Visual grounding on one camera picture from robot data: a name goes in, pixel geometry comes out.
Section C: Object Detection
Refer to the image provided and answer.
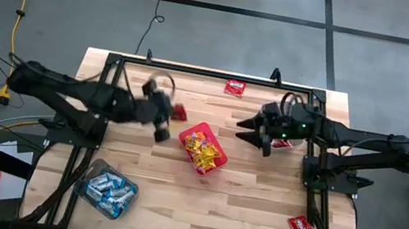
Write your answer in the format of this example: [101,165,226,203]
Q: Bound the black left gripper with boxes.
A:
[127,89,181,146]

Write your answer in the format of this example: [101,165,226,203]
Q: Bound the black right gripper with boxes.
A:
[232,94,316,165]

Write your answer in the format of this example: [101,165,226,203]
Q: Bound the white plastic bin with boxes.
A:
[264,133,307,157]

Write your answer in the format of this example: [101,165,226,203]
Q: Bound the blue and silver candy packet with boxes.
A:
[123,184,139,198]
[107,185,131,203]
[103,173,127,190]
[95,199,120,219]
[114,190,138,213]
[88,172,112,191]
[84,185,106,204]

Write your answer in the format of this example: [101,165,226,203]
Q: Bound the clear grey plastic bin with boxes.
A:
[68,155,144,227]

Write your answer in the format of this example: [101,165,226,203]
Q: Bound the pink plastic bin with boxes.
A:
[172,117,235,181]

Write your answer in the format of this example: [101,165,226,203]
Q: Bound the white paper sheet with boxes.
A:
[0,137,36,208]

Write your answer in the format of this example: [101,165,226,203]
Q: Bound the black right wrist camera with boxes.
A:
[260,101,283,122]

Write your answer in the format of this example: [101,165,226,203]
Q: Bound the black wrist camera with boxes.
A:
[260,101,283,122]
[140,77,163,99]

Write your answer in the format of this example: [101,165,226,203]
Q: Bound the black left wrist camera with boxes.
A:
[140,77,163,99]

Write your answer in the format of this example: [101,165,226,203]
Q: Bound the thin black floor cable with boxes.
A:
[134,0,168,60]

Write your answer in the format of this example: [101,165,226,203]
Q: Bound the white cable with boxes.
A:
[0,108,43,148]

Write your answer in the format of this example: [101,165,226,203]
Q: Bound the yellow extension cord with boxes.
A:
[0,0,62,137]

